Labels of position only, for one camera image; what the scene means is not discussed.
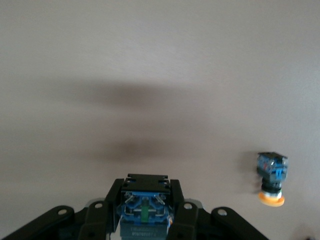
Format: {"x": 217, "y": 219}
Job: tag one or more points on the red mushroom push button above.
{"x": 145, "y": 190}

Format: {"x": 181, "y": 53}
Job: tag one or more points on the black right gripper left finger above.
{"x": 75, "y": 225}

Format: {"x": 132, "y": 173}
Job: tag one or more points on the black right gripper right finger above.
{"x": 200, "y": 225}

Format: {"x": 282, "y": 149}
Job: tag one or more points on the orange mushroom push button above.
{"x": 271, "y": 170}

